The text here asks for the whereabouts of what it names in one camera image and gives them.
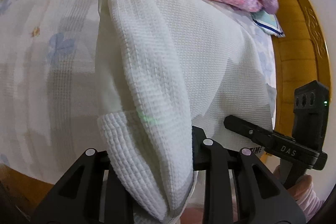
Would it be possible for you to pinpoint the white waffle knit garment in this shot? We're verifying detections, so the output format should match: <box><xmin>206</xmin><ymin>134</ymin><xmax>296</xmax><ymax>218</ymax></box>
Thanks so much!
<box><xmin>95</xmin><ymin>0</ymin><xmax>272</xmax><ymax>223</ymax></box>

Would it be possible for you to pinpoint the person's right hand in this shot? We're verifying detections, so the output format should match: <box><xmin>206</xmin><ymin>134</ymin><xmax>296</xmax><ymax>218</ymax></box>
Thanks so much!
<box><xmin>288</xmin><ymin>174</ymin><xmax>324</xmax><ymax>222</ymax></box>

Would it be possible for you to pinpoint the yellow wooden headboard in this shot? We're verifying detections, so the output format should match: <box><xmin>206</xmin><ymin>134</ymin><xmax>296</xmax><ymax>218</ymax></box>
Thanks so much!
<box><xmin>272</xmin><ymin>0</ymin><xmax>332</xmax><ymax>136</ymax></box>

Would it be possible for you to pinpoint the white floral bed sheet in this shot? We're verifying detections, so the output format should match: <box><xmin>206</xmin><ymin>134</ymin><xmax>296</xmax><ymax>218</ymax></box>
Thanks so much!
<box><xmin>1</xmin><ymin>0</ymin><xmax>276</xmax><ymax>182</ymax></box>

